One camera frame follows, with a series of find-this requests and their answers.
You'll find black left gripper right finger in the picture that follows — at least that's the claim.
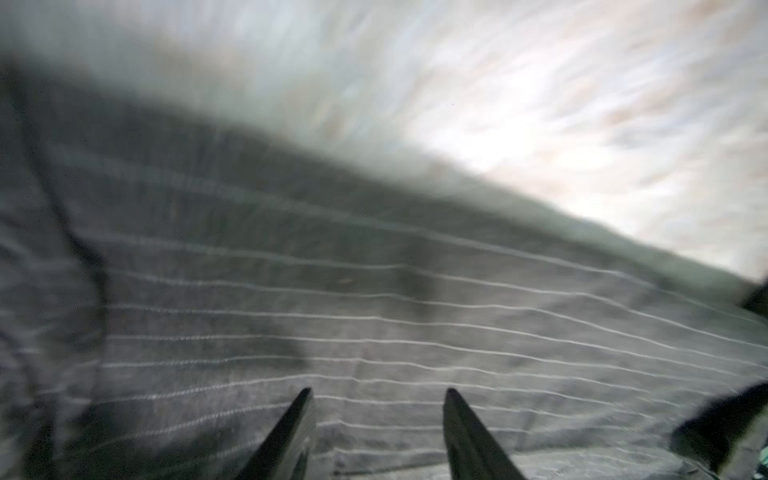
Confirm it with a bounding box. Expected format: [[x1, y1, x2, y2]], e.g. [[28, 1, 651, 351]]
[[443, 388, 526, 480]]

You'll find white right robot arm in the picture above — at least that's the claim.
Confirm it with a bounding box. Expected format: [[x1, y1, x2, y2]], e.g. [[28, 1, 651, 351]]
[[668, 283, 767, 479]]

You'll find dark grey pinstripe shirt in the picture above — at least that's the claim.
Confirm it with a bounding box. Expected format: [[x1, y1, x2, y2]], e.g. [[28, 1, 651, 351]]
[[1, 65, 735, 479]]

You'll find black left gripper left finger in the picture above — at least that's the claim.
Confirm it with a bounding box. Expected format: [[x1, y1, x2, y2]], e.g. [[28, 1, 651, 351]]
[[236, 388, 316, 480]]

